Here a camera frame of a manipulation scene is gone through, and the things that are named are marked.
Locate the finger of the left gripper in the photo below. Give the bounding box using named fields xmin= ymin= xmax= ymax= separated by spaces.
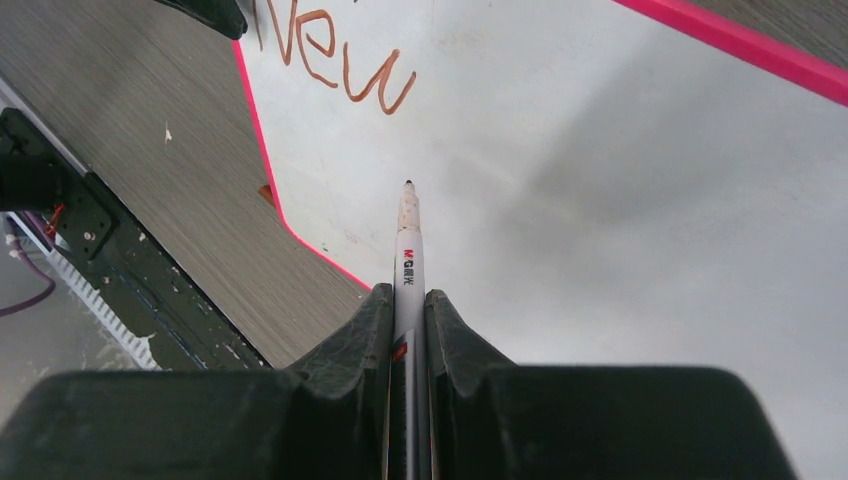
xmin=156 ymin=0 xmax=248 ymax=40

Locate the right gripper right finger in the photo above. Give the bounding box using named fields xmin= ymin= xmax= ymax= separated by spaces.
xmin=425 ymin=290 xmax=796 ymax=479

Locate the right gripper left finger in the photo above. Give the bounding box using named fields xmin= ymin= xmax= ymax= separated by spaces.
xmin=1 ymin=283 xmax=394 ymax=479

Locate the brown marker cap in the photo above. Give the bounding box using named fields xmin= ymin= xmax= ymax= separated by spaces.
xmin=258 ymin=184 xmax=277 ymax=209

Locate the pink framed whiteboard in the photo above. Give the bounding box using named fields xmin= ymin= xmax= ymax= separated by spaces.
xmin=236 ymin=1 xmax=847 ymax=479

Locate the white slotted cable duct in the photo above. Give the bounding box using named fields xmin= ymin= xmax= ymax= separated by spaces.
xmin=2 ymin=213 xmax=162 ymax=371

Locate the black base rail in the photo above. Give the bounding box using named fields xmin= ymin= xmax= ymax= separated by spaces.
xmin=0 ymin=107 xmax=270 ymax=372

